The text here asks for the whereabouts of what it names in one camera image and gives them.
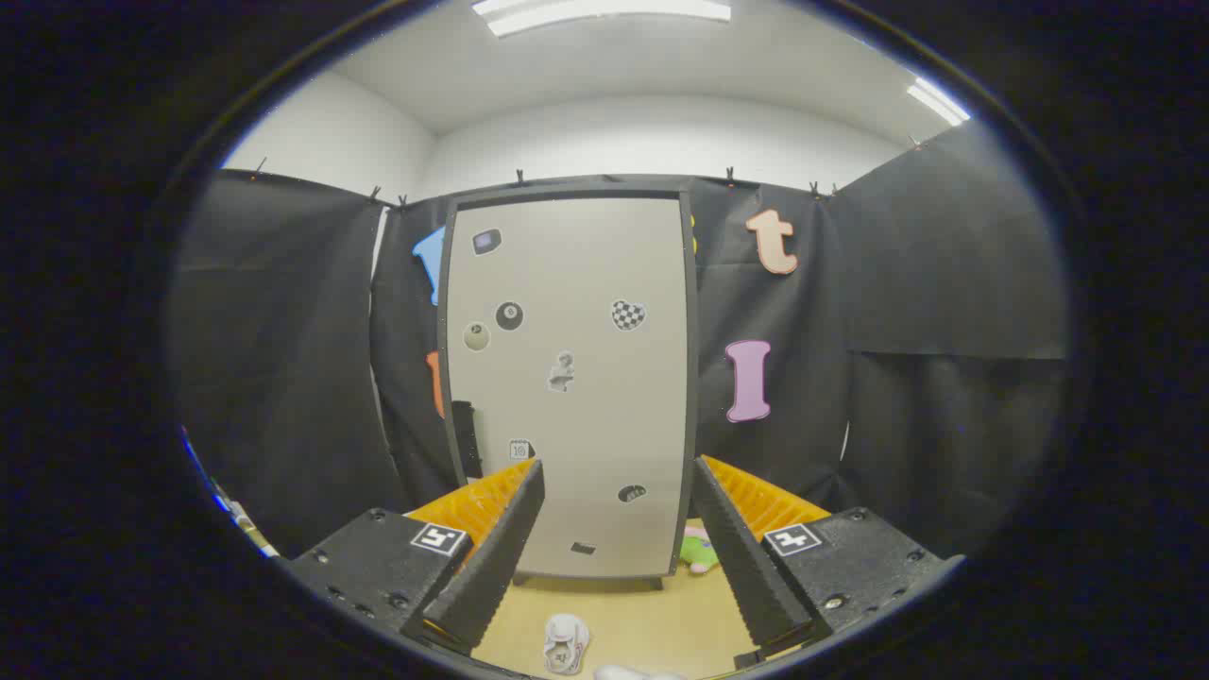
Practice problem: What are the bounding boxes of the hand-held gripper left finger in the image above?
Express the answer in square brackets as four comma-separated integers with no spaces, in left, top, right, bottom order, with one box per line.
[281,458,547,657]

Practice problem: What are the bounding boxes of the long ceiling light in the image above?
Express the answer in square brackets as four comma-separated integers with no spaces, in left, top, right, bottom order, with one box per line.
[471,0,734,40]

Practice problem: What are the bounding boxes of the light grey shoe cabinet door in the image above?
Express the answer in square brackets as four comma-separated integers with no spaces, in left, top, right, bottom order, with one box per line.
[444,194,698,579]

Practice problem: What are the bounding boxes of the black backdrop cloth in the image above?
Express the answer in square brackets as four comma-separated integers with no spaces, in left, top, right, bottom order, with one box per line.
[170,118,1073,568]

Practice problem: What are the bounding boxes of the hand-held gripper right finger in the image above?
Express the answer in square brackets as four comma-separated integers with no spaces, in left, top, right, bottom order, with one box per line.
[691,455,966,672]

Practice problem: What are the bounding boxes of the white shoe red logo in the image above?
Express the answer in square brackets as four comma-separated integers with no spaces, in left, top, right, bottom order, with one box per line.
[542,613,592,677]

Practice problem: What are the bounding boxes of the small ceiling light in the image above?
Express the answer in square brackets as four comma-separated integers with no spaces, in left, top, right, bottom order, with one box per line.
[906,76,973,128]

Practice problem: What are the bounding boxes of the dark grey shoe cabinet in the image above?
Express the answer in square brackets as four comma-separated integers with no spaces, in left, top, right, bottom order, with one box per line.
[436,184,702,592]

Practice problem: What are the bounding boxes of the white device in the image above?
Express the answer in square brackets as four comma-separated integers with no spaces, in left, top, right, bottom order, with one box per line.
[227,499,281,558]

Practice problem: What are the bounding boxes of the pink and green plush toy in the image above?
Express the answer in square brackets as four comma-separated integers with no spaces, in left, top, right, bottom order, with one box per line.
[679,526,721,576]

